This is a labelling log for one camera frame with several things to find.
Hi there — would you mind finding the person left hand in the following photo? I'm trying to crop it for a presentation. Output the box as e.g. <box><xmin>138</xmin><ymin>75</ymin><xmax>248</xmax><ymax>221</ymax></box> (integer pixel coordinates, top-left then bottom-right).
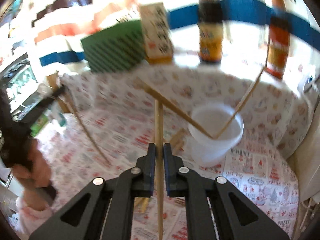
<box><xmin>12</xmin><ymin>139</ymin><xmax>52</xmax><ymax>211</ymax></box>

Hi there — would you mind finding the print pattern tablecloth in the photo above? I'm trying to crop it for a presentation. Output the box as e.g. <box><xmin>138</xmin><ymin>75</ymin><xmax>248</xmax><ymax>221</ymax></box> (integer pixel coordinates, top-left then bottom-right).
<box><xmin>17</xmin><ymin>109</ymin><xmax>299</xmax><ymax>235</ymax></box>

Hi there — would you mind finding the translucent plastic cup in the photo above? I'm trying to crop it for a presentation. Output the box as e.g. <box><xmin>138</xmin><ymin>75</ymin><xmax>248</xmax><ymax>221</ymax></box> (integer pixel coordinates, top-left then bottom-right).
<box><xmin>187</xmin><ymin>102</ymin><xmax>244</xmax><ymax>167</ymax></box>

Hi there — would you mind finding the bear print cloth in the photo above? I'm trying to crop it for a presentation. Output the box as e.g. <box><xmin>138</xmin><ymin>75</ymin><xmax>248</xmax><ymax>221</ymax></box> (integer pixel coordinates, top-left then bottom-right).
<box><xmin>61</xmin><ymin>56</ymin><xmax>314</xmax><ymax>158</ymax></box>

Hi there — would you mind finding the striped curtain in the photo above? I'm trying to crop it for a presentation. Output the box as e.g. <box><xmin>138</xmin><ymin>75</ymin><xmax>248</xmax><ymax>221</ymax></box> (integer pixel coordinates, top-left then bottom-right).
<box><xmin>0</xmin><ymin>0</ymin><xmax>320</xmax><ymax>68</ymax></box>

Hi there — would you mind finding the clear cooking wine bottle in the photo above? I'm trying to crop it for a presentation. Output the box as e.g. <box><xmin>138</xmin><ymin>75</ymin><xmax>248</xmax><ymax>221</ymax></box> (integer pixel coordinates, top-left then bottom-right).
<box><xmin>139</xmin><ymin>2</ymin><xmax>173</xmax><ymax>64</ymax></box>

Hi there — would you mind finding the green checkered box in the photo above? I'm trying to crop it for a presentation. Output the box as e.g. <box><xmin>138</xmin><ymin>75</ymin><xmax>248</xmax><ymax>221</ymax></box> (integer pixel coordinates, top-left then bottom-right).
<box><xmin>81</xmin><ymin>20</ymin><xmax>145</xmax><ymax>73</ymax></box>

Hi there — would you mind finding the dark oyster sauce bottle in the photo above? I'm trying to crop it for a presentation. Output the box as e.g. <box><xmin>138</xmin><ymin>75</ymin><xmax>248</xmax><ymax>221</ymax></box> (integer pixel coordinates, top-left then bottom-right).
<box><xmin>198</xmin><ymin>0</ymin><xmax>223</xmax><ymax>63</ymax></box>

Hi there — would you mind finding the red capped sauce bottle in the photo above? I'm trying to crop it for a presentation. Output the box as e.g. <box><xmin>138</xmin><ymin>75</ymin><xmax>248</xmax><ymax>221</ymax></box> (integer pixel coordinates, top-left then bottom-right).
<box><xmin>266</xmin><ymin>0</ymin><xmax>290</xmax><ymax>80</ymax></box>

